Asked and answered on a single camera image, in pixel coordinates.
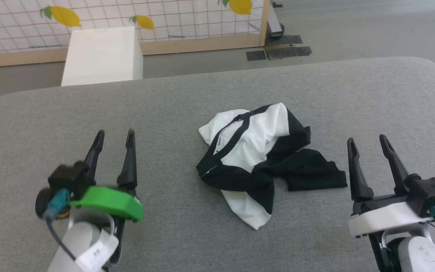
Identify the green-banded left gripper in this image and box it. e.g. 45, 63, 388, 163
69, 129, 143, 265

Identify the grey metal post foot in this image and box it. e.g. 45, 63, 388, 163
268, 0, 285, 38

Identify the white paper label tag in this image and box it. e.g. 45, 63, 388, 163
74, 228, 119, 271

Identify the white box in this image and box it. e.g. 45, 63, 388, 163
61, 26, 143, 87

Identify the black and white t-shirt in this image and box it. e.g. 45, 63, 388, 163
196, 103, 348, 230

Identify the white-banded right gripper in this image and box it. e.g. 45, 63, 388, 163
347, 134, 435, 238

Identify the large black floor plate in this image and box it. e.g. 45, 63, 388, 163
264, 35, 313, 60

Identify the lemon print partition screen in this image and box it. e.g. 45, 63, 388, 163
0, 0, 271, 69

